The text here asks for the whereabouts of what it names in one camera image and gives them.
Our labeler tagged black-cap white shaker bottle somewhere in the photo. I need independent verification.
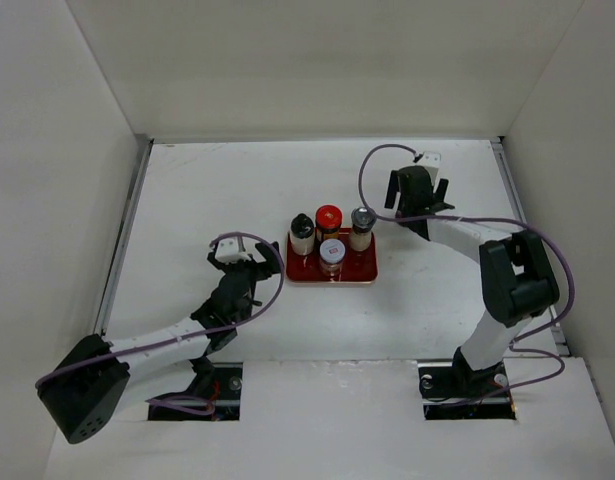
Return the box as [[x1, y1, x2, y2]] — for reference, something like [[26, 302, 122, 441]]
[[289, 213, 315, 256]]

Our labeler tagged clear-cap white shaker bottle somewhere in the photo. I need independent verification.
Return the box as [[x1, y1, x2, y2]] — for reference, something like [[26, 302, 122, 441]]
[[349, 207, 377, 252]]

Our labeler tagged white-lid white jar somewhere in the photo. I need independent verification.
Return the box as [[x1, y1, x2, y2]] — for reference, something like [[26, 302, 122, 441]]
[[319, 238, 346, 277]]

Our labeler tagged red-lid dark sauce jar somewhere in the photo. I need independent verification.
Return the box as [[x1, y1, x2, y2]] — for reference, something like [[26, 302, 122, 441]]
[[314, 204, 343, 246]]

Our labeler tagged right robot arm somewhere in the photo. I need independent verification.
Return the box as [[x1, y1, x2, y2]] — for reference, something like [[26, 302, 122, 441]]
[[384, 166, 560, 400]]

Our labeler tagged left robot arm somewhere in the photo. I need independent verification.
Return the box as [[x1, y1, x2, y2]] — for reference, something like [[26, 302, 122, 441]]
[[35, 232, 286, 445]]

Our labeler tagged red rectangular tray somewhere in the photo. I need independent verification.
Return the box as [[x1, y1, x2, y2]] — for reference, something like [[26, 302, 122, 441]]
[[285, 228, 378, 285]]

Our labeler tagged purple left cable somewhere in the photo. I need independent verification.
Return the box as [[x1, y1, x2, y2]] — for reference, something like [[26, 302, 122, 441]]
[[35, 232, 287, 416]]

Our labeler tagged purple cable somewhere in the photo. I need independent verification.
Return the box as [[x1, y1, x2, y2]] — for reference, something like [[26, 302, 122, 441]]
[[357, 144, 574, 401], [35, 232, 287, 416]]

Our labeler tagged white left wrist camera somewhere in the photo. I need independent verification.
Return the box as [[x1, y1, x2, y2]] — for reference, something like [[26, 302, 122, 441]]
[[213, 237, 251, 265]]

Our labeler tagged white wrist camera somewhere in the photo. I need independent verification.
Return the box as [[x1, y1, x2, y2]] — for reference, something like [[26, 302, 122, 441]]
[[414, 150, 442, 186], [213, 237, 251, 265]]

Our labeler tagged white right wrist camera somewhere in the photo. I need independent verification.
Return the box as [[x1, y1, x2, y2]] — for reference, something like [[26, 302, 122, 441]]
[[414, 150, 442, 186]]

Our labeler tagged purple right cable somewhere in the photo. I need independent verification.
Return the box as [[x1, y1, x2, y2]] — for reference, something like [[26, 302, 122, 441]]
[[357, 144, 574, 401]]

